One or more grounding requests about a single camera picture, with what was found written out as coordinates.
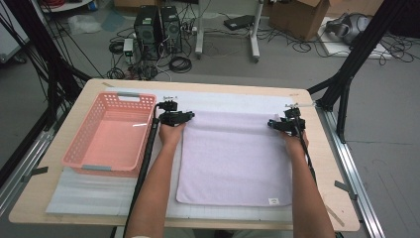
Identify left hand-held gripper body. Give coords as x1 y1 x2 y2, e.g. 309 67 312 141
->
156 95 186 128

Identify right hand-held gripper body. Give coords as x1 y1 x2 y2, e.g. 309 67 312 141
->
279 102 317 137

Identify lilac printed towel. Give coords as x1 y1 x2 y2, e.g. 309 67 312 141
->
175 110 294 208

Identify pink plastic basket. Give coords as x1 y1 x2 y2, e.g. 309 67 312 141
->
60 91 158 179

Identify person's left hand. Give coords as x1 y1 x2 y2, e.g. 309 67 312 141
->
157 122 185 150

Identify person's right hand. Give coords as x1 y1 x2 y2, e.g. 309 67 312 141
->
279 130 310 160

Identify white grid mat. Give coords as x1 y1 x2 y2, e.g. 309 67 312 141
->
104 86 329 223

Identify white metal stand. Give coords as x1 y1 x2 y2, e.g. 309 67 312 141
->
194 0 265 63

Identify small white power box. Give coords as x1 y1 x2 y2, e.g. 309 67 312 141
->
122 38 135 64

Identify black computer tower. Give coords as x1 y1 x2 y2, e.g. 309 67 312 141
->
160 5 183 55
133 5 163 61

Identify white floor board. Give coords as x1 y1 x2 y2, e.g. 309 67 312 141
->
318 16 394 60

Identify thin wooden stick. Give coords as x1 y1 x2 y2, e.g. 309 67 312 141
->
325 204 347 229

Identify black flat device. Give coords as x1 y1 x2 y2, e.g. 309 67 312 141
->
223 14 258 32

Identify brown cardboard box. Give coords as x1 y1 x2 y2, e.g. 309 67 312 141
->
268 0 332 43

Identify grey rounded device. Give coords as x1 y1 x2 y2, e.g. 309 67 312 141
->
324 12 372 46

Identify blue plastic film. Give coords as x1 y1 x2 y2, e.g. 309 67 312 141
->
100 9 127 33

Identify grey foam sheet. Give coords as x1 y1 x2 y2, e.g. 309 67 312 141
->
45 167 140 216

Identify person's grey clothing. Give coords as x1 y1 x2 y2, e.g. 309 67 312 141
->
164 229 295 238

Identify clear plastic bag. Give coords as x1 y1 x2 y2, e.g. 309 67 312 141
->
66 13 104 36

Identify round white table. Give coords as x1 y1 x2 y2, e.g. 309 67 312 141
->
39 0 94 14

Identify white cabinet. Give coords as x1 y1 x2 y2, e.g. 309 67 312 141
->
0 3 31 64

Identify right hand-held gripper cable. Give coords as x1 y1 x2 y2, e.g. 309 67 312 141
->
294 117 318 186

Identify hand-held gripper cable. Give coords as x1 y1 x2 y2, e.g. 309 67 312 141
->
122 101 166 238
294 117 318 186

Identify left hand-held gripper cable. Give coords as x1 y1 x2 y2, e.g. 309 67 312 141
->
122 101 166 238

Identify black cable coil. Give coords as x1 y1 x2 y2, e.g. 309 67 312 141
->
168 56 193 74

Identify aluminium rail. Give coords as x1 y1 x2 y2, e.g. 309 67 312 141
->
314 102 386 238
0 108 67 216

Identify black metal frame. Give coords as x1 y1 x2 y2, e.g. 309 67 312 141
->
306 0 420 145
0 0 92 132

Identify tangled black floor cables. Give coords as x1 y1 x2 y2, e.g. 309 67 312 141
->
257 28 416 67

